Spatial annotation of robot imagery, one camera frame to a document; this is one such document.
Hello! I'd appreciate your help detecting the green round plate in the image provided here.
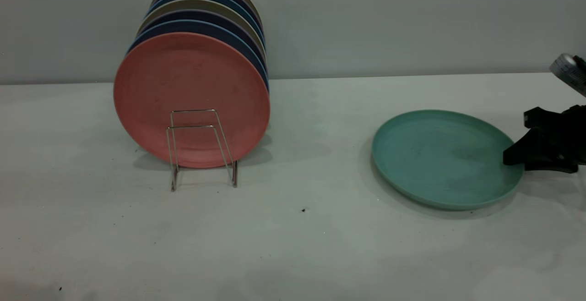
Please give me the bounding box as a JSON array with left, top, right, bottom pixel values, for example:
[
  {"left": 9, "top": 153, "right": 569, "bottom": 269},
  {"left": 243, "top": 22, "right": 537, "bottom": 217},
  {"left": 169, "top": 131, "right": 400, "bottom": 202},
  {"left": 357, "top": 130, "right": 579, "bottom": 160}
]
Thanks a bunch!
[{"left": 371, "top": 109, "right": 525, "bottom": 211}]

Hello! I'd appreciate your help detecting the metal wire plate rack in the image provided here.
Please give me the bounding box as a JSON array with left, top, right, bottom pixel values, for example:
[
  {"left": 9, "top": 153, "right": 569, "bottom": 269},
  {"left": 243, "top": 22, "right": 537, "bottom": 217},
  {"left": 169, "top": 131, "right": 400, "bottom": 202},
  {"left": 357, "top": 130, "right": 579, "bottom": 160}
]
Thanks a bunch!
[{"left": 166, "top": 109, "right": 239, "bottom": 192}]

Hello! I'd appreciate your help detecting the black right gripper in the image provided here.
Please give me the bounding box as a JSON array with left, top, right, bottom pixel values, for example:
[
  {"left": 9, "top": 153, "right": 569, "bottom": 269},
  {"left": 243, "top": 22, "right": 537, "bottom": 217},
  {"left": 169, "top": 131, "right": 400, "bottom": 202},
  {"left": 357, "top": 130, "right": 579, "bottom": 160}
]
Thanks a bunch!
[{"left": 503, "top": 104, "right": 586, "bottom": 174}]

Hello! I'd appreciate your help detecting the pink round plate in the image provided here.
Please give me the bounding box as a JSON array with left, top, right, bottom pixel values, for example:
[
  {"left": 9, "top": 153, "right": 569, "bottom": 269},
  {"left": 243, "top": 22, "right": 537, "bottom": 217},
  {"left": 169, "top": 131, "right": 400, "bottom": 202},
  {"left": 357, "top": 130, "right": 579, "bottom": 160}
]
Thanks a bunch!
[{"left": 114, "top": 32, "right": 271, "bottom": 169}]

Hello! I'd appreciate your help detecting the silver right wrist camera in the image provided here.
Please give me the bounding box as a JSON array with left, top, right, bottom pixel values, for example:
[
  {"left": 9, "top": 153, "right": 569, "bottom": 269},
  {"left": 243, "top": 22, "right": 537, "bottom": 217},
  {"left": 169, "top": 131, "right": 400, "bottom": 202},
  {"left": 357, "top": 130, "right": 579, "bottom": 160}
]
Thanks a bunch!
[{"left": 549, "top": 54, "right": 586, "bottom": 98}]

